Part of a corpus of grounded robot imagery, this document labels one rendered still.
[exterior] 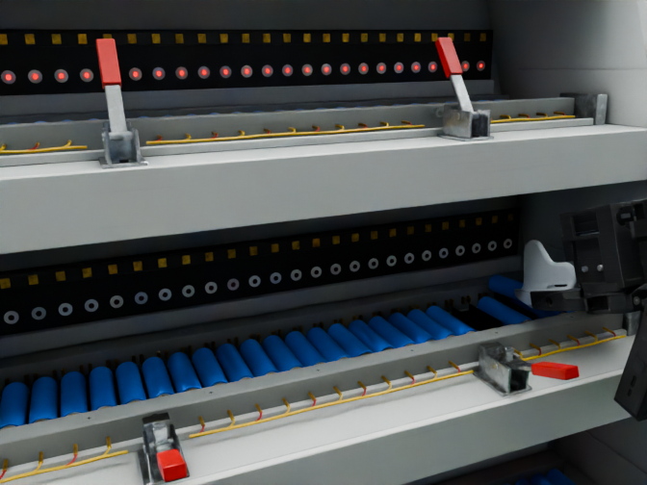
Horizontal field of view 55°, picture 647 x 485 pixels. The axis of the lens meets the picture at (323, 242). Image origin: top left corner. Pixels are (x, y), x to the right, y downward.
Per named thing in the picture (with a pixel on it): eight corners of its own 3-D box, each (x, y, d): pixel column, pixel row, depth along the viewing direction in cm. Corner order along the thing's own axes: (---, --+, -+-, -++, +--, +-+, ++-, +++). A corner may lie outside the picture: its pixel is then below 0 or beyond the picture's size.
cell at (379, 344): (365, 336, 58) (399, 365, 52) (347, 339, 58) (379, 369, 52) (365, 318, 58) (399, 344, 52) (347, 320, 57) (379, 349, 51)
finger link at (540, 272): (509, 242, 60) (586, 231, 51) (520, 304, 60) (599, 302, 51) (484, 246, 58) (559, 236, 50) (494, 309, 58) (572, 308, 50)
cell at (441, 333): (422, 324, 60) (460, 351, 55) (405, 327, 60) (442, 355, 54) (423, 307, 60) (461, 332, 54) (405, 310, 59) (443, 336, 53)
